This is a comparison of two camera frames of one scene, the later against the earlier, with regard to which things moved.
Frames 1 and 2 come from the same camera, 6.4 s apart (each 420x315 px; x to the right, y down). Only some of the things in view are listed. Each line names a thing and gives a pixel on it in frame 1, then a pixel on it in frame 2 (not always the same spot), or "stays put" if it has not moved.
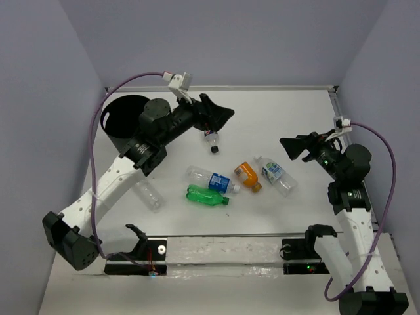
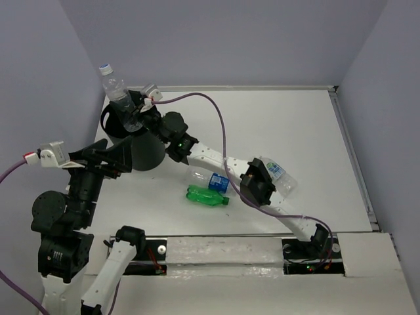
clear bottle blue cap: (151, 197) → (121, 102)
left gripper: (206, 115) → (93, 156)
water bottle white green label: (275, 176) stays put
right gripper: (313, 142) → (125, 113)
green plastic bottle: (206, 195) stays put
